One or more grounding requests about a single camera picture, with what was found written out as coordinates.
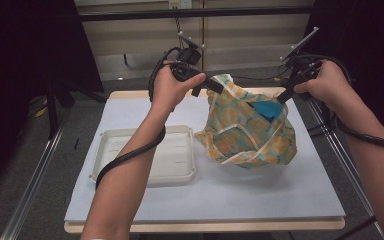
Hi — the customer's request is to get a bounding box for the black floor cable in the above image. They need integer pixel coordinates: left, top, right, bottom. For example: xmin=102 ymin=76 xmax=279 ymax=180
xmin=174 ymin=16 xmax=294 ymax=83

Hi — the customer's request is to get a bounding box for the black horizontal bar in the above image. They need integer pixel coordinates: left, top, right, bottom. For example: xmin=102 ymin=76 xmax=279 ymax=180
xmin=78 ymin=5 xmax=314 ymax=23

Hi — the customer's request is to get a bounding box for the white plastic tray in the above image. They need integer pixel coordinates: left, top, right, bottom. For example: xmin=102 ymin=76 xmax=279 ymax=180
xmin=89 ymin=124 xmax=197 ymax=188

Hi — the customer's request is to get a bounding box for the black curtain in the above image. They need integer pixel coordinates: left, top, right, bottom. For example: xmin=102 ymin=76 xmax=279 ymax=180
xmin=0 ymin=0 xmax=104 ymax=198
xmin=291 ymin=0 xmax=384 ymax=144

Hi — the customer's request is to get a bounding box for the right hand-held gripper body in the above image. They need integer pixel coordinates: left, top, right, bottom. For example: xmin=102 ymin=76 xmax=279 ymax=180
xmin=279 ymin=26 xmax=324 ymax=84

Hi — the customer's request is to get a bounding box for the orange-print teal fabric bag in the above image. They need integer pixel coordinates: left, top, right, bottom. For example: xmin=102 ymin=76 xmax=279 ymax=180
xmin=194 ymin=73 xmax=298 ymax=169

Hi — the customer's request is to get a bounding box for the aluminium rail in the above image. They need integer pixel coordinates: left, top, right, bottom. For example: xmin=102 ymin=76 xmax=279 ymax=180
xmin=308 ymin=99 xmax=384 ymax=240
xmin=0 ymin=109 xmax=71 ymax=240

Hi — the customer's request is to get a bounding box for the person's left hand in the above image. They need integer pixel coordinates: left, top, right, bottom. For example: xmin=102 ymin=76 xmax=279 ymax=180
xmin=149 ymin=61 xmax=207 ymax=116

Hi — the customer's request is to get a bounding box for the white wall socket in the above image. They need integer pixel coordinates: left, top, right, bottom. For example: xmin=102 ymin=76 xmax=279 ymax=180
xmin=168 ymin=0 xmax=193 ymax=10

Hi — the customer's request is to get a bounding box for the blue packet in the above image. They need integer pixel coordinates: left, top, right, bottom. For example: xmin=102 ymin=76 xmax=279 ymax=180
xmin=246 ymin=100 xmax=284 ymax=123

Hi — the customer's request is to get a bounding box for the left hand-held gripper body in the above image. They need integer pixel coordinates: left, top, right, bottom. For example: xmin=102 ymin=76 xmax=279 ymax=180
xmin=169 ymin=30 xmax=205 ymax=83

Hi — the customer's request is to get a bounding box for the person's right hand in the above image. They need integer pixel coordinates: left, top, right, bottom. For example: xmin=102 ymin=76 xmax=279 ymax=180
xmin=293 ymin=59 xmax=352 ymax=111

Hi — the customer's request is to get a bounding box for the yellow floor tape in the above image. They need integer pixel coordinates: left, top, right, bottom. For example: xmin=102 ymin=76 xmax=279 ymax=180
xmin=34 ymin=105 xmax=49 ymax=118

